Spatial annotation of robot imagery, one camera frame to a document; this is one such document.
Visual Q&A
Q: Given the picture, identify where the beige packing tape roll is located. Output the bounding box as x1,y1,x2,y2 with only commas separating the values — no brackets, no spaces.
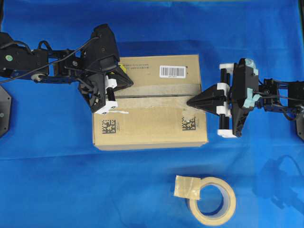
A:
174,175,237,226

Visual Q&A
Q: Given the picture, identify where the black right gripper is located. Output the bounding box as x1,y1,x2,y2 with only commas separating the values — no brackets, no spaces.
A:
188,58,259,138

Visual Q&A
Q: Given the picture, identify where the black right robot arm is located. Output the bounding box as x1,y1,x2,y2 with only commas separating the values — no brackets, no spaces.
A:
187,58,304,139

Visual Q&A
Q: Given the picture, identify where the blue table cloth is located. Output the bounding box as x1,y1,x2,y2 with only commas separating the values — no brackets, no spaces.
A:
0,0,304,228

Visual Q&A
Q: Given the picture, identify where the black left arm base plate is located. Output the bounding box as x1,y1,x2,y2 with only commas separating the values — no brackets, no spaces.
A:
0,86,11,137

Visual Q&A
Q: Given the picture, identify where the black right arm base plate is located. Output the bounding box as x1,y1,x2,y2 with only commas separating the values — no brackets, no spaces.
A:
296,114,304,141

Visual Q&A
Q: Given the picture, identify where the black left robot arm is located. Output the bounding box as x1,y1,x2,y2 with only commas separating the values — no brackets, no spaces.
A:
0,24,133,114

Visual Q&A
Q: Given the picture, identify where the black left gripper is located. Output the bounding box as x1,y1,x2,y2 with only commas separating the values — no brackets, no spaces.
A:
78,24,133,113

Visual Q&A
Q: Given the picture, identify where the brown cardboard box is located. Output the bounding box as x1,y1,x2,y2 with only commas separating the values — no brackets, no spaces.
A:
92,54,208,151

